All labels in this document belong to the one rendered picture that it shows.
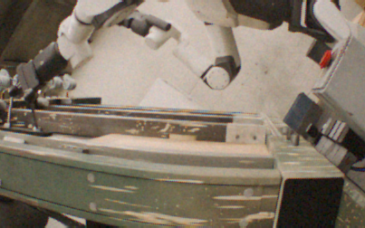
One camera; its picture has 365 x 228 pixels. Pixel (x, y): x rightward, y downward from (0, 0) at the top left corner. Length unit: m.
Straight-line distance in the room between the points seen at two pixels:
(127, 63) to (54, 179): 6.02
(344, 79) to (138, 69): 6.08
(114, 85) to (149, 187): 6.10
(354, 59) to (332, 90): 0.07
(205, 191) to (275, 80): 5.81
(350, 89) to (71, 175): 0.48
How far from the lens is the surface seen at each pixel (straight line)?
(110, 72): 6.72
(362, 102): 0.61
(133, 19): 1.51
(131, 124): 1.30
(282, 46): 6.44
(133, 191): 0.62
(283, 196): 0.59
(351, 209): 0.64
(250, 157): 0.83
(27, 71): 1.06
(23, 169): 0.71
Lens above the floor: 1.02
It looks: 6 degrees up
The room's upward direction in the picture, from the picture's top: 54 degrees counter-clockwise
